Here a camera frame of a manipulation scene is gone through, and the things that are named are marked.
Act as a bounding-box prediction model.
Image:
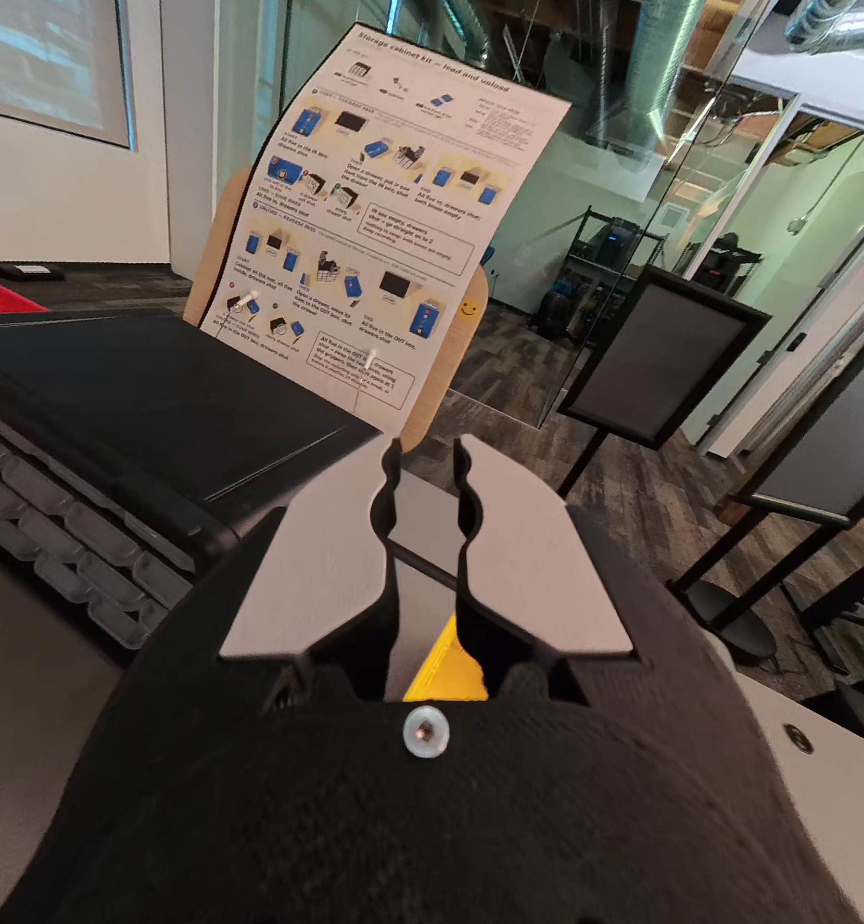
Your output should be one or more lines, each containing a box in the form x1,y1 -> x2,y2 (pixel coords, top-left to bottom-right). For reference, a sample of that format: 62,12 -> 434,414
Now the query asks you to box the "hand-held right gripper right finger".
454,434 -> 635,662

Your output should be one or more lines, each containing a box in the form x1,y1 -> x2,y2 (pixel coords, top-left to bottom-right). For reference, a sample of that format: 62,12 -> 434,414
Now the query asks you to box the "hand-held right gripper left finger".
220,438 -> 401,662

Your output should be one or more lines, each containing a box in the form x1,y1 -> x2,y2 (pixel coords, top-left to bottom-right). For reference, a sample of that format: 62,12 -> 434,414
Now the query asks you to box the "yellow plastic bin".
404,614 -> 488,703

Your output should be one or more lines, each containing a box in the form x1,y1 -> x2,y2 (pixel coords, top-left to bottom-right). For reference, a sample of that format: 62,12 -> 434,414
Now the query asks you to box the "black drawer cabinet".
0,311 -> 382,651

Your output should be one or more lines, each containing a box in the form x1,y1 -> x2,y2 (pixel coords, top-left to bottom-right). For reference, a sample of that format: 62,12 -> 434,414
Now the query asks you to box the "dark panel on stand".
668,275 -> 864,665
555,265 -> 772,499

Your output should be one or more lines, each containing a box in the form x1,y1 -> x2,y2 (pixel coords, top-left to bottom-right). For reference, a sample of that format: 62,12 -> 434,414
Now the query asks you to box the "dark storage shelf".
555,207 -> 671,340

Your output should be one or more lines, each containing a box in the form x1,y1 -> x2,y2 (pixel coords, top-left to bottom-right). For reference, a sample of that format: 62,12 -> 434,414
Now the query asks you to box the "printed instruction sheet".
202,22 -> 573,437

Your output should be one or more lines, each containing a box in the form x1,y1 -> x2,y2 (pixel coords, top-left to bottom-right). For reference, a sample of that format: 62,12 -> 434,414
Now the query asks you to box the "large office window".
0,0 -> 137,150

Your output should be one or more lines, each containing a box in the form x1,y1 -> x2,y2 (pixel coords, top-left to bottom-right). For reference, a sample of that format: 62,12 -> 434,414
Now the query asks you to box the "glass partition wall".
216,0 -> 801,427

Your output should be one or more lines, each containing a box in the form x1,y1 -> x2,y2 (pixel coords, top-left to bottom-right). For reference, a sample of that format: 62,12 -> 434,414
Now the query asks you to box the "round metal duct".
627,0 -> 707,153

